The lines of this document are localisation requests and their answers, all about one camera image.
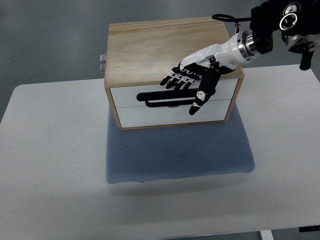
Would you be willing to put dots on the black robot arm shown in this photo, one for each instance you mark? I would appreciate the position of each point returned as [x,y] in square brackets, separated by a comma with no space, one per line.
[297,20]

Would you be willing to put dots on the white top drawer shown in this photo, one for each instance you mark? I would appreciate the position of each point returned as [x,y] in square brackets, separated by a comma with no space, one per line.
[125,97]

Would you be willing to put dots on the wooden drawer cabinet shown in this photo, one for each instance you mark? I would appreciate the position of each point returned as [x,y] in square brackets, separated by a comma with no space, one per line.
[143,53]

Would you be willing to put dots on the metal clamp behind cabinet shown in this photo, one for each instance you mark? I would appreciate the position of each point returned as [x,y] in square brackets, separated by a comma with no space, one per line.
[102,61]

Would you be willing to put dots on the white table leg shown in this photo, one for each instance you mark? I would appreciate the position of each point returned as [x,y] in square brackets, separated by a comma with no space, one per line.
[266,235]

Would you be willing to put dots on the white bottom drawer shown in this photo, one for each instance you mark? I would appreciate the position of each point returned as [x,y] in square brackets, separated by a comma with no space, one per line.
[140,116]

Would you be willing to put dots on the blue mesh mat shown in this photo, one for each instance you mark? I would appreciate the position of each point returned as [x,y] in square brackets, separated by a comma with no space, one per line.
[153,154]

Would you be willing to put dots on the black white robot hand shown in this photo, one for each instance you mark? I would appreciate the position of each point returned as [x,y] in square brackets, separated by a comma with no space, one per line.
[206,65]

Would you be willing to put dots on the black under-table box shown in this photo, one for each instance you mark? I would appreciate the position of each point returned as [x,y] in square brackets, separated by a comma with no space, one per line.
[305,229]

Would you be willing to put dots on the white drawer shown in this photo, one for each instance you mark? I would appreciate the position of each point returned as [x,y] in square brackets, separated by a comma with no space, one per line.
[140,116]
[125,97]

